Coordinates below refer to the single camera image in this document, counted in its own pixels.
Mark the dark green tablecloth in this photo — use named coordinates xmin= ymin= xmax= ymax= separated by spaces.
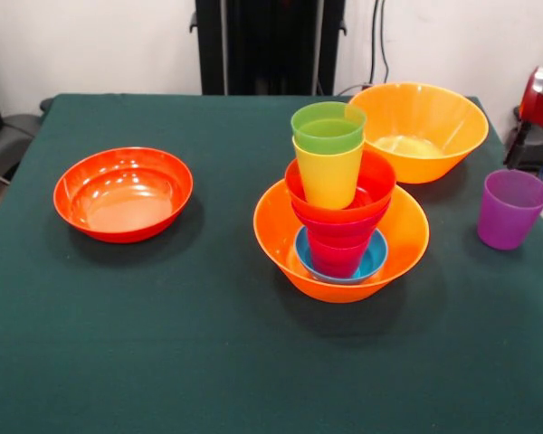
xmin=0 ymin=92 xmax=543 ymax=434

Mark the large orange bowl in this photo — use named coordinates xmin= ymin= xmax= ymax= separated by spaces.
xmin=348 ymin=81 xmax=489 ymax=185
xmin=252 ymin=176 xmax=431 ymax=304

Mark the purple plastic cup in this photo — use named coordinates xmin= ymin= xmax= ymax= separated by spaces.
xmin=476 ymin=168 xmax=543 ymax=251

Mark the blue plastic bowl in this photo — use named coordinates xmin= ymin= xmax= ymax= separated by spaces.
xmin=294 ymin=225 xmax=389 ymax=285

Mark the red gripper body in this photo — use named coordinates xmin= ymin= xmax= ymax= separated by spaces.
xmin=519 ymin=66 xmax=543 ymax=132

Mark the yellow plastic cup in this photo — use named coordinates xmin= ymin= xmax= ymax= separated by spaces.
xmin=291 ymin=134 xmax=366 ymax=211

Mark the small red bowl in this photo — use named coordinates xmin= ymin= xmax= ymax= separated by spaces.
xmin=284 ymin=149 xmax=397 ymax=224

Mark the wide red bowl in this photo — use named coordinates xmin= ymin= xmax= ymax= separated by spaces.
xmin=52 ymin=146 xmax=195 ymax=244

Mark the black hanging cable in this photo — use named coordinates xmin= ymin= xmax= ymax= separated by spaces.
xmin=338 ymin=0 xmax=390 ymax=95

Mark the pink plastic bowl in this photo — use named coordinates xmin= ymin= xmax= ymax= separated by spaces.
xmin=291 ymin=198 xmax=393 ymax=248

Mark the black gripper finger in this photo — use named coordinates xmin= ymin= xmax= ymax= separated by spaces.
xmin=513 ymin=119 xmax=533 ymax=164

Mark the black chair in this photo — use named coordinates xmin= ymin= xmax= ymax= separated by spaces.
xmin=0 ymin=58 xmax=54 ymax=182

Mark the pink plastic cup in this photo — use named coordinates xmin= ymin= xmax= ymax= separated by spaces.
xmin=306 ymin=229 xmax=371 ymax=278

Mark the green plastic cup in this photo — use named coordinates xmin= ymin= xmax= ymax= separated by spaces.
xmin=291 ymin=101 xmax=367 ymax=157

